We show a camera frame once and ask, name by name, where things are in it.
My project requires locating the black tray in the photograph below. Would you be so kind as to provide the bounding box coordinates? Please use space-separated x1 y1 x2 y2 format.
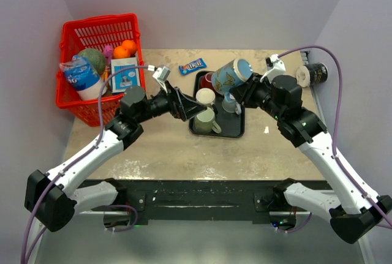
188 70 247 138

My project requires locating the green melon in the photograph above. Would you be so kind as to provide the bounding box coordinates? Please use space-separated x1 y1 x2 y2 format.
78 48 107 75

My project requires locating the dark red mug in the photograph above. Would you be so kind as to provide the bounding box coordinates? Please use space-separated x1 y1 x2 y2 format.
199 72 214 90

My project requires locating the orange fruit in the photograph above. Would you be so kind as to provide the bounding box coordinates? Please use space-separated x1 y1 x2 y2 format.
121 40 138 55
113 45 131 59

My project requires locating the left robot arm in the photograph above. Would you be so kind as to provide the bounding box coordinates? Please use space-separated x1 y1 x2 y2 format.
24 85 206 232

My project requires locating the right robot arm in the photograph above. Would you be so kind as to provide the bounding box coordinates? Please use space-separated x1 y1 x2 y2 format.
230 74 391 244

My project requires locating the light grey mug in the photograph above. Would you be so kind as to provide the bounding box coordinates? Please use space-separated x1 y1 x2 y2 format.
222 92 242 115

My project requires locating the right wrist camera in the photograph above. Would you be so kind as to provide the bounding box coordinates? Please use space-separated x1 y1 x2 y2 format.
260 54 286 83

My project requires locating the black labelled paper roll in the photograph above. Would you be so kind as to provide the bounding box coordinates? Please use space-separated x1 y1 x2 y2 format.
296 62 328 88

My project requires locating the cream white mug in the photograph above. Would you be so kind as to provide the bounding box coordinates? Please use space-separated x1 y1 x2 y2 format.
195 88 216 111

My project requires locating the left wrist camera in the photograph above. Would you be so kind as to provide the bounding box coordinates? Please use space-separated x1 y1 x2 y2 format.
148 65 171 92

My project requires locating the blue candy packet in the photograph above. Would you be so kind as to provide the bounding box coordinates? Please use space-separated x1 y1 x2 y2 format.
179 58 207 75

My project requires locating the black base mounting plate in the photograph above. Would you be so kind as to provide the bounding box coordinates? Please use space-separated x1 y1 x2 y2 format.
70 178 294 225

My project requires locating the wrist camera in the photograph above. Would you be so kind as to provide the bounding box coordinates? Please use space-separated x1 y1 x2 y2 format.
148 65 171 92
260 54 286 83

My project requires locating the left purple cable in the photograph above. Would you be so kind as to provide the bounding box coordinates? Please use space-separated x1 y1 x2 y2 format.
20 65 154 264

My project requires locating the blue white box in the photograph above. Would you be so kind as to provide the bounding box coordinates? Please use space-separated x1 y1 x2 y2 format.
111 57 141 94

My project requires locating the light green mug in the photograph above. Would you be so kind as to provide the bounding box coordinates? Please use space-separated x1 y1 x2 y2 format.
194 107 222 134

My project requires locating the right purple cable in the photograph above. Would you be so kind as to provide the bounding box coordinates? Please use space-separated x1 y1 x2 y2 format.
277 45 392 230

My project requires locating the pink toy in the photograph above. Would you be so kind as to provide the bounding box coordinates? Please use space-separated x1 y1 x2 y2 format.
102 45 114 66

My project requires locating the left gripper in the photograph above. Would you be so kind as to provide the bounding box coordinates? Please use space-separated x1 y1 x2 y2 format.
137 80 207 124

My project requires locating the blue butterfly mug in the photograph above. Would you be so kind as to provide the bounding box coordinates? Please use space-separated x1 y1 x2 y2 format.
211 59 253 95

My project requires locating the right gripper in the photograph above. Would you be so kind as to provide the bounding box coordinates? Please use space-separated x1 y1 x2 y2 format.
230 72 284 121

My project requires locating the purple cable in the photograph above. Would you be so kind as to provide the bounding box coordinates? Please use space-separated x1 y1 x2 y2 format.
277 45 392 230
20 65 154 264

